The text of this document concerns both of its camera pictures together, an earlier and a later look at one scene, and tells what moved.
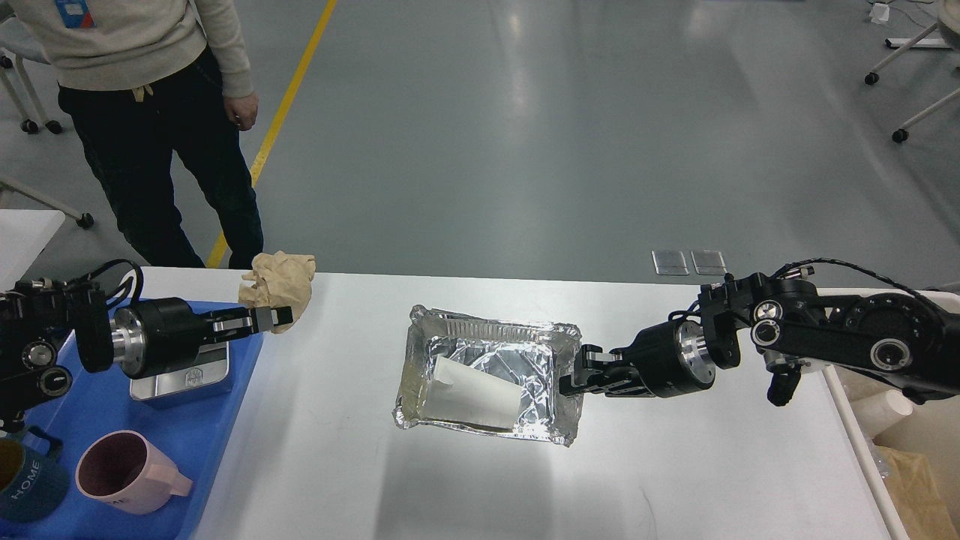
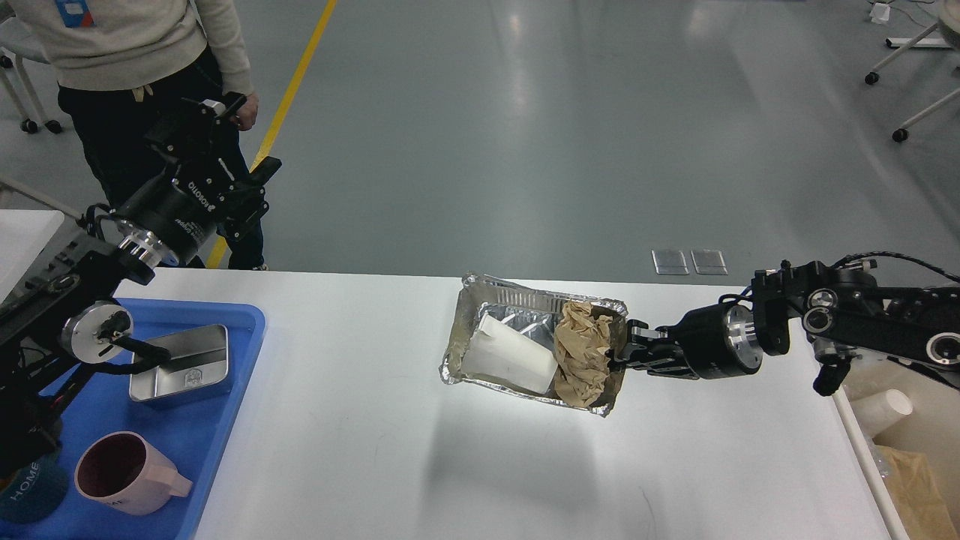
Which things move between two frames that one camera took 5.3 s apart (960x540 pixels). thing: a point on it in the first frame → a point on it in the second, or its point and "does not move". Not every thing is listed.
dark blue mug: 33,486 does not move
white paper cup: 877,412 does not move
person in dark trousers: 145,80 does not move
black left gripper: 154,337 → 172,217
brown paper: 279,280 → 582,340
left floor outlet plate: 670,262 does not move
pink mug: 121,469 does not move
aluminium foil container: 532,358 → 529,311
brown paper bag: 917,499 does not move
